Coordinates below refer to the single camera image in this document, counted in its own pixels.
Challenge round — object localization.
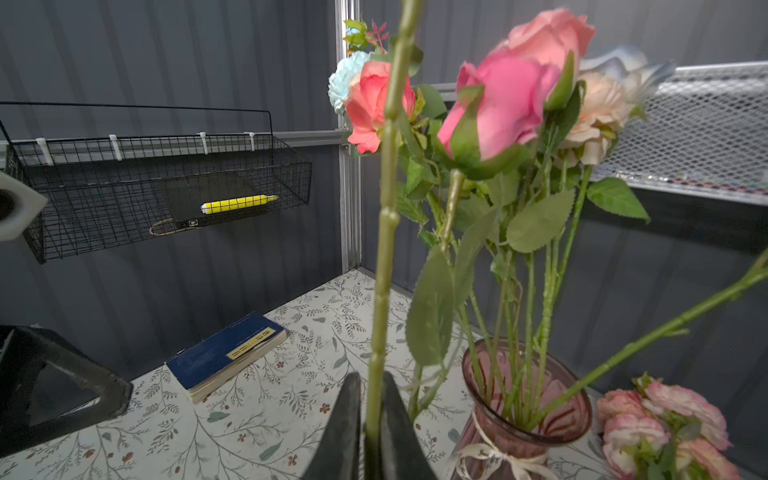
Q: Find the coral pink rose stem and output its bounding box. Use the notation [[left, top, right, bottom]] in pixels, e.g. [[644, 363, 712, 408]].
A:
[[346, 60, 448, 248]]

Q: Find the black wire wall basket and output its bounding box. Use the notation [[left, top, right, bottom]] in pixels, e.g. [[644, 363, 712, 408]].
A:
[[1, 101, 312, 263]]

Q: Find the red glass vase with ribbon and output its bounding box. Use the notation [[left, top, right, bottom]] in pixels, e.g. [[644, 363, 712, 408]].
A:
[[449, 340, 593, 479]]

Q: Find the peach rose stem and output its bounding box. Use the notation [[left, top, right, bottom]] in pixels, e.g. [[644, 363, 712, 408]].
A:
[[531, 72, 642, 413]]

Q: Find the light pink rose stem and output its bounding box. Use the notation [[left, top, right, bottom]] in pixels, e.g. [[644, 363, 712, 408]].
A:
[[364, 0, 423, 479]]

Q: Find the floral table cloth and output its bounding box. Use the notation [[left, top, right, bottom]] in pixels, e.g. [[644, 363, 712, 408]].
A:
[[0, 268, 613, 480]]

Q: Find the pale pink rose stem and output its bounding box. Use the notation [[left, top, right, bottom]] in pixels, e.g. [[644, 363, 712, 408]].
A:
[[525, 249, 767, 428]]

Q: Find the small pink rosebud stem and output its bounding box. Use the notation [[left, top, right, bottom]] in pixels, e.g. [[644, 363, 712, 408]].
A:
[[495, 8, 597, 71]]

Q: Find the yellow black marker pen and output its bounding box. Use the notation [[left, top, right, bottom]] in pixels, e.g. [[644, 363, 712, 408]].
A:
[[200, 195, 279, 215]]

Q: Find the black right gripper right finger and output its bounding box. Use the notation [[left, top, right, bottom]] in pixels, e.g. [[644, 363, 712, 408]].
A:
[[380, 371, 437, 480]]

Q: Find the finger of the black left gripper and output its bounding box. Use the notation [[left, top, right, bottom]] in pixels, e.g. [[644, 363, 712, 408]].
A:
[[1, 325, 134, 457]]

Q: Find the white mesh wall basket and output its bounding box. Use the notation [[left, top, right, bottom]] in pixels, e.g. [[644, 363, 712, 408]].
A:
[[592, 62, 767, 206]]

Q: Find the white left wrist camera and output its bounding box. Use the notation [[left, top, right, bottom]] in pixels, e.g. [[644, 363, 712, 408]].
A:
[[0, 173, 48, 242]]

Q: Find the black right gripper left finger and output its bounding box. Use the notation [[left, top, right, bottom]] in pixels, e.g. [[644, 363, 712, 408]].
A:
[[302, 372, 361, 480]]

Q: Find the white blue flower spray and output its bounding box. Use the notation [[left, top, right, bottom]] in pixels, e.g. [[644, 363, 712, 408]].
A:
[[327, 19, 390, 116]]

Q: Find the artificial flower bunch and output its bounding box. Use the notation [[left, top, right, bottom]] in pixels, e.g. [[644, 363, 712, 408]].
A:
[[597, 374, 741, 479]]

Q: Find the blue book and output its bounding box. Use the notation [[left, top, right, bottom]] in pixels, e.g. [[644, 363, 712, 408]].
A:
[[166, 312, 288, 404]]

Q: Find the magenta pink rose stem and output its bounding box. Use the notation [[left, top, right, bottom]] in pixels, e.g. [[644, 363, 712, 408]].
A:
[[404, 47, 562, 421]]

